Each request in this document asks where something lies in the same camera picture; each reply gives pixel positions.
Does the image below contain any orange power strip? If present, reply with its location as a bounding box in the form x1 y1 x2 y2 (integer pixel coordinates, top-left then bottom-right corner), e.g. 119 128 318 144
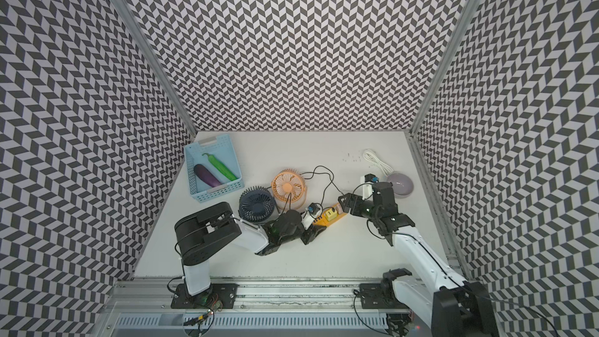
312 204 346 227

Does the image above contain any black orange fan cable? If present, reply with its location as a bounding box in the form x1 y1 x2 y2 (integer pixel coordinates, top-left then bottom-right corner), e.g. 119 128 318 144
278 164 345 214

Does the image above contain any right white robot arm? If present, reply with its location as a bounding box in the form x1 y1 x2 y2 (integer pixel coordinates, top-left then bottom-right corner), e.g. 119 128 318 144
338 182 500 336

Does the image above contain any orange desk fan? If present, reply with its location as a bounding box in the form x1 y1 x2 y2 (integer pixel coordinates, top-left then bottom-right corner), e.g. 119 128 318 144
271 168 307 212

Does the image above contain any dark blue desk fan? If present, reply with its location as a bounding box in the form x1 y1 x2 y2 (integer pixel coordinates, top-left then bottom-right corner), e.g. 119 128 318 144
238 187 276 224

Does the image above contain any yellow usb charger plug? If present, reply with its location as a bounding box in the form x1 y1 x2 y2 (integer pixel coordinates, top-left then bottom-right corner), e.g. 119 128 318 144
324 208 338 222

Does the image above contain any lilac ceramic bowl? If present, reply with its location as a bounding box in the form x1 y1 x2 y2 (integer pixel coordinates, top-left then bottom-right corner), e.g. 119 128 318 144
386 172 415 198

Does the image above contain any green toy cucumber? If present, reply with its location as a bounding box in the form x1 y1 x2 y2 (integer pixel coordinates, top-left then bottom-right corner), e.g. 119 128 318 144
204 153 238 181

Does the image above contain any light blue plastic basket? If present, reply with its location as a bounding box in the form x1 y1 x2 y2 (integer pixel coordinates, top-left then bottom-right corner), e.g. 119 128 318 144
184 134 244 202

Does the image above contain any purple toy eggplant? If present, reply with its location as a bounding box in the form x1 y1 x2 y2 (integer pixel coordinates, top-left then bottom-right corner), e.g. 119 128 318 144
193 164 222 188

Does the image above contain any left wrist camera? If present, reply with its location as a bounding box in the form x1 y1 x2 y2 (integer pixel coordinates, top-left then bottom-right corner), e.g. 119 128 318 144
302 203 322 230

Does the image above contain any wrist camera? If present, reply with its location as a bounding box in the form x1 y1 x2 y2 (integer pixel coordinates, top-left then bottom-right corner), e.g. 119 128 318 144
361 173 378 200
302 203 322 230

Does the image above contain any black blue fan cable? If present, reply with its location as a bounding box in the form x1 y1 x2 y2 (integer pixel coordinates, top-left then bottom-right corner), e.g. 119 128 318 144
275 191 324 226

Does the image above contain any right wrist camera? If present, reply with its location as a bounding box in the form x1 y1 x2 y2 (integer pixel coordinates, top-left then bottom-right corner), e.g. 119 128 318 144
361 173 378 200

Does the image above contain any coiled white power cord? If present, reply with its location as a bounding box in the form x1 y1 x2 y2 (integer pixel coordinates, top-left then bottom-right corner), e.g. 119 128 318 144
362 148 395 177

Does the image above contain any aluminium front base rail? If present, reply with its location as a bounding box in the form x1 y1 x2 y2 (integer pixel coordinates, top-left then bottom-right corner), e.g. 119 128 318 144
88 277 511 337

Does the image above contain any aluminium corner post right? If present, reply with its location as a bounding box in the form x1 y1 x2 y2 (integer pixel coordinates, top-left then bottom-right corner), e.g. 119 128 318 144
410 0 481 136

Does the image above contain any aluminium corner post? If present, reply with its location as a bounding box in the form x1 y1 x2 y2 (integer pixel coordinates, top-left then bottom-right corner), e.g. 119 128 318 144
410 0 481 136
109 0 197 137

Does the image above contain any aluminium corner post left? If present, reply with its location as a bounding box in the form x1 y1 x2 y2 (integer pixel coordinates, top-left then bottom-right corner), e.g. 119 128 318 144
109 0 197 137

